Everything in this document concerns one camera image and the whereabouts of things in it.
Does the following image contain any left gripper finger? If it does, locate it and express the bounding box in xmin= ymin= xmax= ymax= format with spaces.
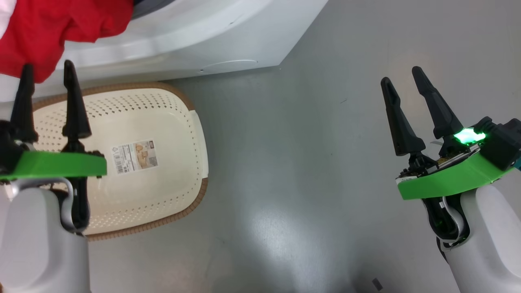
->
xmin=10 ymin=63 xmax=39 ymax=143
xmin=62 ymin=60 xmax=92 ymax=141

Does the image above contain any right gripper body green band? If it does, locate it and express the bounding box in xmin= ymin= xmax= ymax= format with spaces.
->
xmin=396 ymin=129 xmax=512 ymax=201

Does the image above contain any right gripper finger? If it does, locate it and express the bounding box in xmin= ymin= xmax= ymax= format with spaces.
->
xmin=412 ymin=66 xmax=464 ymax=140
xmin=381 ymin=77 xmax=427 ymax=157

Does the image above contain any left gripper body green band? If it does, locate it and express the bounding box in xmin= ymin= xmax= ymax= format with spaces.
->
xmin=0 ymin=140 xmax=107 ymax=181

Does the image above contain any basket product label sticker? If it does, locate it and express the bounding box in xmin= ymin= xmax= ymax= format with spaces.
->
xmin=111 ymin=140 xmax=159 ymax=175

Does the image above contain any cream perforated laundry basket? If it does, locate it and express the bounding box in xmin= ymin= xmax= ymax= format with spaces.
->
xmin=31 ymin=81 xmax=209 ymax=241

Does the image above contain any white front-load washing machine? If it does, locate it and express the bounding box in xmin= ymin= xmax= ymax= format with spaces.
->
xmin=0 ymin=0 xmax=329 ymax=102

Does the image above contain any round white filter cover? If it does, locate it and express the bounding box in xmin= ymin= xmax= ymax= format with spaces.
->
xmin=199 ymin=60 xmax=259 ymax=74

